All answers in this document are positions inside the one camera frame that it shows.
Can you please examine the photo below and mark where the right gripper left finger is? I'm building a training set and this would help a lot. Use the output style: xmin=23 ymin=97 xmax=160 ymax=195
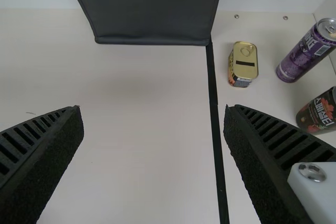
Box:
xmin=0 ymin=105 xmax=85 ymax=224

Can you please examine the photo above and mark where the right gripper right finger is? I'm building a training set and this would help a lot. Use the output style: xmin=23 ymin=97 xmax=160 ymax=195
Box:
xmin=223 ymin=104 xmax=336 ymax=224

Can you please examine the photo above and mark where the black strip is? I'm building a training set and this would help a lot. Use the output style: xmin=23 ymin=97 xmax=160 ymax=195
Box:
xmin=205 ymin=39 xmax=230 ymax=224

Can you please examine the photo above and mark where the dark coffee bottle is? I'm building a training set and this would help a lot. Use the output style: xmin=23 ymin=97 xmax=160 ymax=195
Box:
xmin=296 ymin=86 xmax=336 ymax=136

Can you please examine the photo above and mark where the rectangular tin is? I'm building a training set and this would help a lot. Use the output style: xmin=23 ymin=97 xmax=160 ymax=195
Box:
xmin=227 ymin=41 xmax=260 ymax=88

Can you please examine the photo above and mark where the purple can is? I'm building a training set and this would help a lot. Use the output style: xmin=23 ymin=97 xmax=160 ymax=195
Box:
xmin=275 ymin=18 xmax=336 ymax=84

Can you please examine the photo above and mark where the dark grey bag with straps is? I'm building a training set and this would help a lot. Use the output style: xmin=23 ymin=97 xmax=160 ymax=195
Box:
xmin=61 ymin=0 xmax=227 ymax=47

